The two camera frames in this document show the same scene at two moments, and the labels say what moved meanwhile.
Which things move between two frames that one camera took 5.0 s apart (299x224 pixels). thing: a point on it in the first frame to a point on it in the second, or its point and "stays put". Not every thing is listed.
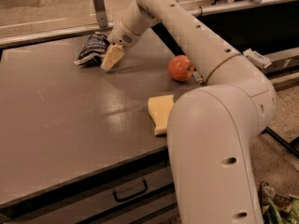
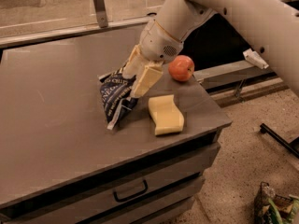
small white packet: (260, 60) stays put
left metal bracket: (99, 5) stays put
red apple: (180, 68) stays put
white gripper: (120, 34) to (158, 45)
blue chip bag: (93, 50) to (114, 92)
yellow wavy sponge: (160, 108) stays put
